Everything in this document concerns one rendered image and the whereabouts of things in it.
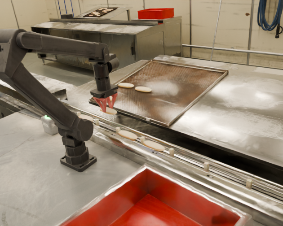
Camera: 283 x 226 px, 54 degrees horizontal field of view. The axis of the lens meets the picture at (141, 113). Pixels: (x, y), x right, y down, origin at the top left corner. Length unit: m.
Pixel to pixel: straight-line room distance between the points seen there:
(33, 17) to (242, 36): 5.95
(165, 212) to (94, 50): 0.60
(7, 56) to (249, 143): 0.77
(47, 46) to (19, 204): 0.49
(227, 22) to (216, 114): 3.86
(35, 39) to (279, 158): 0.78
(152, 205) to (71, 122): 0.38
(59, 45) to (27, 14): 7.82
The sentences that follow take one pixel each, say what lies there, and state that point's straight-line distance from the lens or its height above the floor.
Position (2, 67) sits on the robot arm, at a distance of 0.76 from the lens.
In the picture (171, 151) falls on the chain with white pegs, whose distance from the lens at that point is 0.98.
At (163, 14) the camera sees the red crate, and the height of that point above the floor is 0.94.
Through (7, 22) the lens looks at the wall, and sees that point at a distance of 8.48.
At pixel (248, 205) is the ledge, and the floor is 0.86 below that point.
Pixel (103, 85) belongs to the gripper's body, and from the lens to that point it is 1.11.
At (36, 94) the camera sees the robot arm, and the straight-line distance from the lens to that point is 0.84.
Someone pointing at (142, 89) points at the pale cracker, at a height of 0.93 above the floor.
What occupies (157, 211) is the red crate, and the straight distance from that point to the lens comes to 0.82.
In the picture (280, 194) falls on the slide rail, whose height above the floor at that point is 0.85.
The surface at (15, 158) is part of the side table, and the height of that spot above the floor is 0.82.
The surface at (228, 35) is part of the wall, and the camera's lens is 4.94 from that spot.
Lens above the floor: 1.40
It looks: 25 degrees down
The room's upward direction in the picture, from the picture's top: 5 degrees counter-clockwise
